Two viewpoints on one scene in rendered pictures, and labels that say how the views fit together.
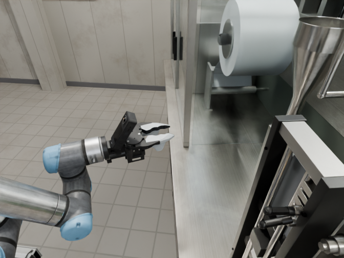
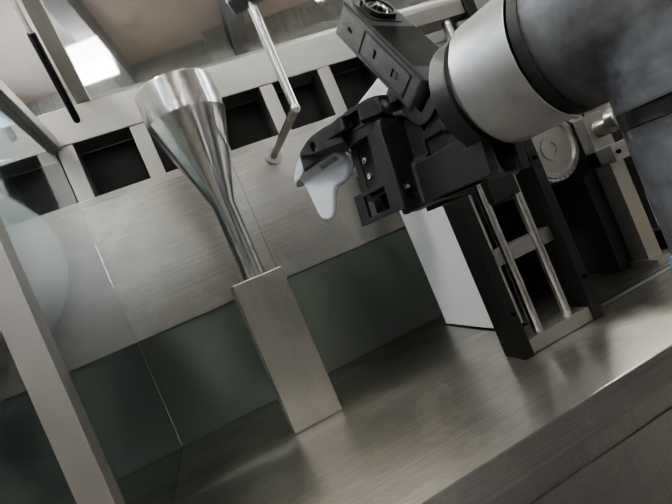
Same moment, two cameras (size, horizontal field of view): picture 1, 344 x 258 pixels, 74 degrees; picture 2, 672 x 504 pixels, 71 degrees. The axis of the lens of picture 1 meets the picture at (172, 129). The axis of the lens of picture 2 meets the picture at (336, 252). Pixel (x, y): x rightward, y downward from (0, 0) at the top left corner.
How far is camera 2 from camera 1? 0.95 m
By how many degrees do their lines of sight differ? 100
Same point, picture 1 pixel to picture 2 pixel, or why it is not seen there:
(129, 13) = not seen: outside the picture
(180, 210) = (484, 449)
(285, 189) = not seen: hidden behind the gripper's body
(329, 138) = (240, 322)
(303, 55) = (209, 111)
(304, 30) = (188, 78)
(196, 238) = (536, 393)
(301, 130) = not seen: hidden behind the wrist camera
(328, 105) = (188, 291)
